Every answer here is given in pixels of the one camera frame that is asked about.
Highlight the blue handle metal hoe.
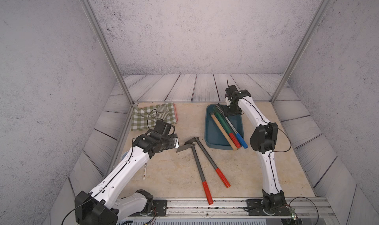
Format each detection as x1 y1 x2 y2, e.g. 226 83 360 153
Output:
216 104 248 149

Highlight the green white checkered cloth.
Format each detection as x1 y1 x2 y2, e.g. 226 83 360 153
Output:
130 103 176 131

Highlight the light blue plastic cup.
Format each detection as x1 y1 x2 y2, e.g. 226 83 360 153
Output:
121 151 129 161

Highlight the aluminium front rail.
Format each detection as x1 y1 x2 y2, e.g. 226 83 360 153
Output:
77 197 341 225

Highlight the red handle hoe lower blade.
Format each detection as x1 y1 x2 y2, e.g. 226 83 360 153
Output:
176 143 214 205

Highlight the striped ceramic cup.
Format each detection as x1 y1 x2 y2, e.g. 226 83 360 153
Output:
156 104 170 120

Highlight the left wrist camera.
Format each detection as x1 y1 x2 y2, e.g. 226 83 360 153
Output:
168 134 179 149

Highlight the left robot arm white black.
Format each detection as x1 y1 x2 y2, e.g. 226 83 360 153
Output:
72 120 179 225

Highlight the red handle hoe upper blade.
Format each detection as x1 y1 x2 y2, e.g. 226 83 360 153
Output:
185 137 231 188

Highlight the red handle hoe blade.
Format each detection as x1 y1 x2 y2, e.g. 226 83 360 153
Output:
185 137 231 188
176 143 214 205

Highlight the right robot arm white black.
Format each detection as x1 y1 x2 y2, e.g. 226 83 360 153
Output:
224 85 287 215

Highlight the wooden handle hoe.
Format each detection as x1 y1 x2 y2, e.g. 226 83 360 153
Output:
210 113 238 151

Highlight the right aluminium frame post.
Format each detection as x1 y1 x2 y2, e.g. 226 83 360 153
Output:
270 0 332 104

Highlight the aluminium frame post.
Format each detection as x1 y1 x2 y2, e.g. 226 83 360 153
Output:
79 0 134 105
270 0 332 104

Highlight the green red handle hoe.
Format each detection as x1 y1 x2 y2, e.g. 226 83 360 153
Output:
214 111 241 149

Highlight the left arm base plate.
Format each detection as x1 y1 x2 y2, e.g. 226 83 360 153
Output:
130 199 168 217

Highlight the left aluminium frame post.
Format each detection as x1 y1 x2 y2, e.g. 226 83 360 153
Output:
79 0 134 105

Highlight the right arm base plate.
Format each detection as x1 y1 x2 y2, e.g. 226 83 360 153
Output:
244 199 291 216

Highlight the teal plastic storage box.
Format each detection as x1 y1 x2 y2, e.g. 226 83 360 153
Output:
204 104 244 151

